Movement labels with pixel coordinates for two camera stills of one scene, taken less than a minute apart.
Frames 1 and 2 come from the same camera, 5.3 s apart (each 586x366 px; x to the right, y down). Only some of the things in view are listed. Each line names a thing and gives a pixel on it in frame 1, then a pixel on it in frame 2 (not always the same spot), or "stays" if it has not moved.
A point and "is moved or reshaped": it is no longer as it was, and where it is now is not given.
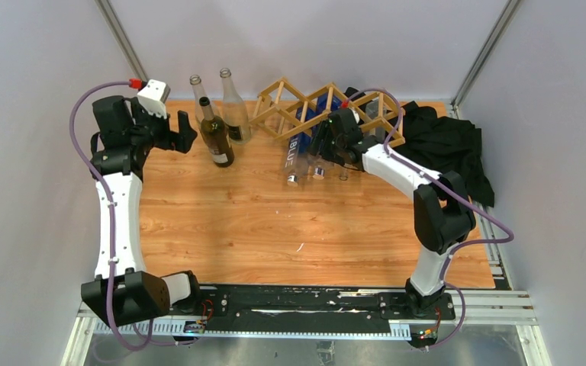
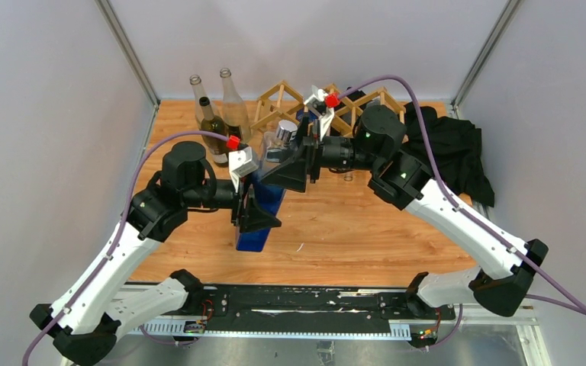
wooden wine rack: x=283 y=109 stays
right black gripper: x=325 y=132 -> x=291 y=174
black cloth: x=442 y=144 stays
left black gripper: x=171 y=139 -> x=254 y=216
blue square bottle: x=317 y=169 is moved or reshaped
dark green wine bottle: x=216 y=135 stays
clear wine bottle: x=234 y=114 stays
